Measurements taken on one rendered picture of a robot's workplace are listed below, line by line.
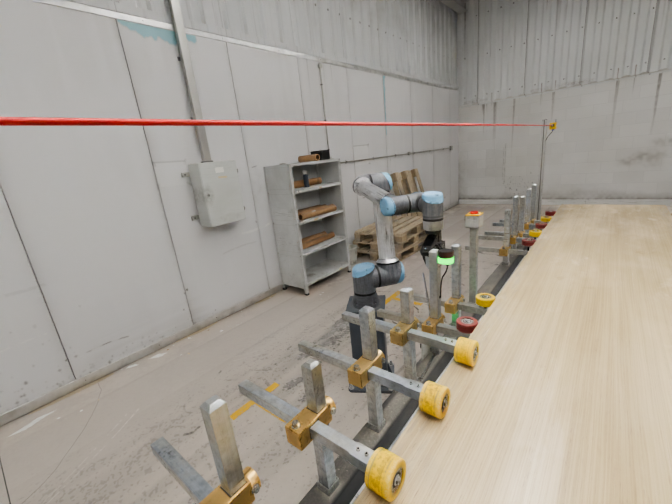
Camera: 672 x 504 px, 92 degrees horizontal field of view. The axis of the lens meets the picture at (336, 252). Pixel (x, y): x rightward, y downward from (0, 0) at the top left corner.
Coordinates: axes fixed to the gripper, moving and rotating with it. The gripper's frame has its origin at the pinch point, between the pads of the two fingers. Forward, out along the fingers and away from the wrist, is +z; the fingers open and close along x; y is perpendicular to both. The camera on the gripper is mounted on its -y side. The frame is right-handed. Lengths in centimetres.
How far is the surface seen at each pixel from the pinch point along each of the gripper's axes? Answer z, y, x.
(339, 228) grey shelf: 39, 203, 221
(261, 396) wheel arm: 5, -95, 9
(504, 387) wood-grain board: 11, -51, -43
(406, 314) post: 0.2, -42.2, -8.4
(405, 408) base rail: 32, -53, -12
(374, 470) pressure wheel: 4, -97, -29
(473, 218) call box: -19.3, 32.0, -8.6
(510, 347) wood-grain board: 11, -30, -40
